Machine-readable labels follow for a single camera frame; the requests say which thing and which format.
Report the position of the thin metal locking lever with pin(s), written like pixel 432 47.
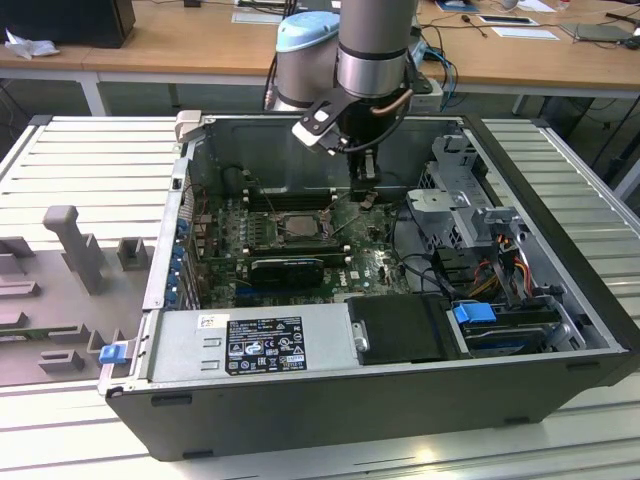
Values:
pixel 272 206
pixel 344 226

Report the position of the silver green CPU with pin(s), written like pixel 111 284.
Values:
pixel 306 227

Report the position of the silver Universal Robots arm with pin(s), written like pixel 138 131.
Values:
pixel 375 45

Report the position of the RAM slot white latches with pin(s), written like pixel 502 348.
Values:
pixel 295 190
pixel 300 252
pixel 295 200

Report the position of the CPU socket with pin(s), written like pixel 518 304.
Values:
pixel 331 225

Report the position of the copper coloured curved tube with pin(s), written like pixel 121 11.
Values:
pixel 395 107

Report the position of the white power adapter box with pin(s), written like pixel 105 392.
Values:
pixel 427 95

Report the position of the round silver coin battery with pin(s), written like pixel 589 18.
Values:
pixel 367 201

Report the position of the silver perforated drive cage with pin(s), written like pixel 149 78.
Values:
pixel 440 202

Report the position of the green motherboard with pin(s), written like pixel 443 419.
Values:
pixel 360 260

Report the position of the black graphics card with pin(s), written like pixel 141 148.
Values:
pixel 285 272

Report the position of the grey case release latch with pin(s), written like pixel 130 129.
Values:
pixel 189 125

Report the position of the white paper sheet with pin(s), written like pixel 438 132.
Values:
pixel 525 33

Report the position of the black plastic shroud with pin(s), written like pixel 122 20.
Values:
pixel 400 325

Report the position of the hard disk in blue carrier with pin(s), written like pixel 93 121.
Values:
pixel 472 314

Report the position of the black rating label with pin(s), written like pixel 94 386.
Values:
pixel 265 345

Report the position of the small white barcode sticker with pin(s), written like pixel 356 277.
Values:
pixel 212 321

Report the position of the grey notebook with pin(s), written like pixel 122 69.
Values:
pixel 595 31

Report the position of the silver power supply unit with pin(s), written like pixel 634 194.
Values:
pixel 175 345

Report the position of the black PC case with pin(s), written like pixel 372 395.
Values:
pixel 300 415

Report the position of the black computer box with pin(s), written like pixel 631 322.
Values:
pixel 65 22

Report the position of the blue plastic latch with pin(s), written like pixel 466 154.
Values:
pixel 112 354

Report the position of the crumpled white paper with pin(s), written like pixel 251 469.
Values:
pixel 30 46

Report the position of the grey parts rack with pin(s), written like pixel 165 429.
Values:
pixel 50 302

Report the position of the green RAM stick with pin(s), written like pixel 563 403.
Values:
pixel 10 336

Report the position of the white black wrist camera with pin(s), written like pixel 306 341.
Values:
pixel 312 127

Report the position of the wooden desk white frame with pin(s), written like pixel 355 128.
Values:
pixel 175 45
pixel 525 60

